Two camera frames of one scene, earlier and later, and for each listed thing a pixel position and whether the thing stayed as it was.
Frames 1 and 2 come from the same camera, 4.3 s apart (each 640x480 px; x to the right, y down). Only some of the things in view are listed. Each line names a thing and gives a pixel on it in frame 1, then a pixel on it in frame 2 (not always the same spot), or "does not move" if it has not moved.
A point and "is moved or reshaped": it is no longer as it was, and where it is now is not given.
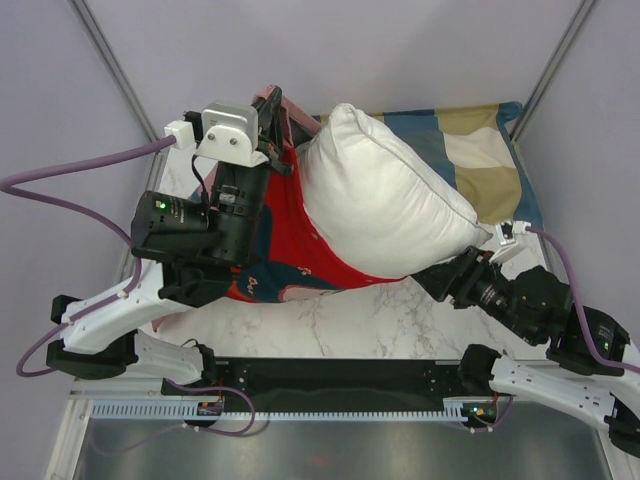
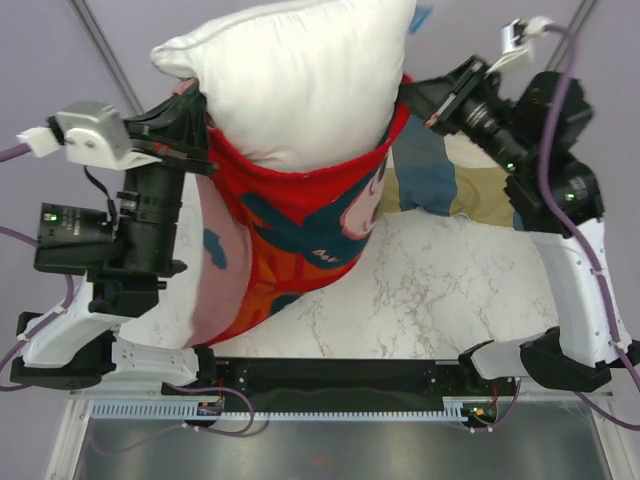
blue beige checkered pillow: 471,147 does not move
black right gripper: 456,275 → 428,98
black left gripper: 270,110 → 176,133
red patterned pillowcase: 292,257 is moved or reshaped
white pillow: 378,205 → 298,87
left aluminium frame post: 111,59 does not move
